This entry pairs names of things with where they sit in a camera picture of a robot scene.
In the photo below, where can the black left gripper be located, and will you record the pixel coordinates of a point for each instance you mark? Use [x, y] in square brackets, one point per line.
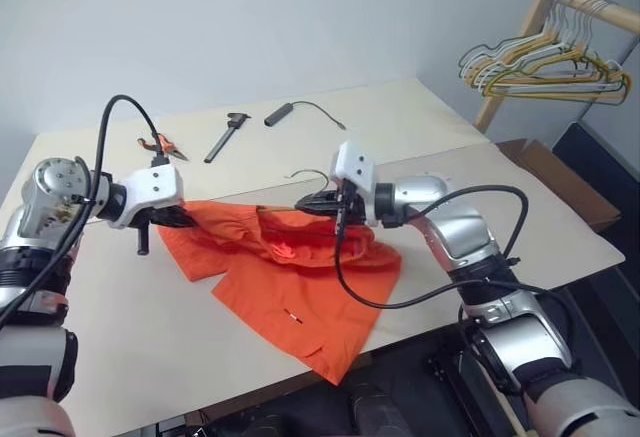
[144, 242]

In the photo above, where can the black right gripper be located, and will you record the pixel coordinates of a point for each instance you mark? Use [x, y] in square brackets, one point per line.
[352, 207]

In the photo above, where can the orange shorts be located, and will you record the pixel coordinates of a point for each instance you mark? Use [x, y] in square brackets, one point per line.
[300, 297]

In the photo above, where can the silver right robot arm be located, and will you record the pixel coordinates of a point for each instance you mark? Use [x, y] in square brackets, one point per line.
[450, 212]

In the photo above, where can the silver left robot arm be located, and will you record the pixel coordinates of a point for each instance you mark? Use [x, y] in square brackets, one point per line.
[50, 182]

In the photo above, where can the black caliper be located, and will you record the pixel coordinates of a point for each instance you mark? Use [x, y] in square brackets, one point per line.
[220, 144]

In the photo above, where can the brown cardboard box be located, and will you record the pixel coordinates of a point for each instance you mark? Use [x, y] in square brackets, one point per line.
[560, 177]

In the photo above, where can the wooden clothes rack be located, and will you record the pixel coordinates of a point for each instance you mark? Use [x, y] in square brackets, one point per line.
[537, 4]

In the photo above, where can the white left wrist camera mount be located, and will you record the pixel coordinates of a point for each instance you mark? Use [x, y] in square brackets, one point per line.
[150, 187]

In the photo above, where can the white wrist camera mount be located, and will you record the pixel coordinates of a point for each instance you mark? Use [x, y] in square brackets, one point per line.
[150, 187]
[355, 164]

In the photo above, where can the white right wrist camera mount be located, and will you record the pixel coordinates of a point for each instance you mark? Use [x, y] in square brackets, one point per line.
[355, 164]

